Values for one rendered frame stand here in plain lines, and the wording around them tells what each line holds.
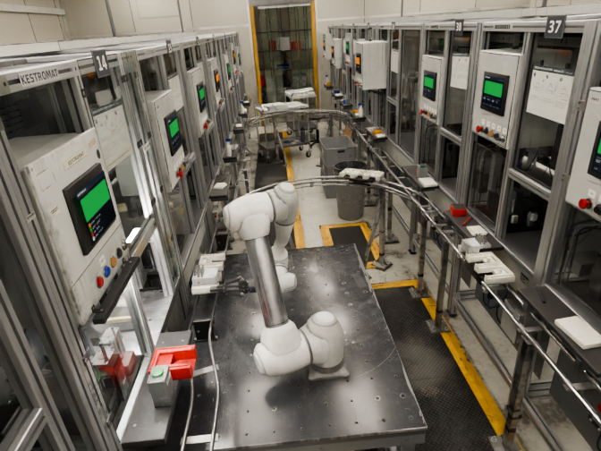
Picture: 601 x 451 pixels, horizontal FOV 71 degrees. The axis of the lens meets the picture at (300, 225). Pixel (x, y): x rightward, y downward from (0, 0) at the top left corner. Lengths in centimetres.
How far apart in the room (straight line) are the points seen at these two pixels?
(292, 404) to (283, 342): 27
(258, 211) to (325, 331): 57
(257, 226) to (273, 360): 54
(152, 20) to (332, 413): 919
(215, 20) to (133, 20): 168
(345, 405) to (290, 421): 23
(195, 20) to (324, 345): 878
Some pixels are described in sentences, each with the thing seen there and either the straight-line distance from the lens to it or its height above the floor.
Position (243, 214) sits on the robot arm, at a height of 142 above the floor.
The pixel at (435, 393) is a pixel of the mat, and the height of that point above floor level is 1.
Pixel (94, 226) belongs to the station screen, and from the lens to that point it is 137.
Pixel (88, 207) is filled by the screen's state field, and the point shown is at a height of 165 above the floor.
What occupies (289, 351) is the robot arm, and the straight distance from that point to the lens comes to 178.
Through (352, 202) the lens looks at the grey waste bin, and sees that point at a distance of 478.
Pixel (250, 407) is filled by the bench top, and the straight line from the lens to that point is 189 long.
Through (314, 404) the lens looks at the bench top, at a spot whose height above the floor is 68.
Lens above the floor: 208
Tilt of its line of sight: 26 degrees down
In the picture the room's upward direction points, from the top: 4 degrees counter-clockwise
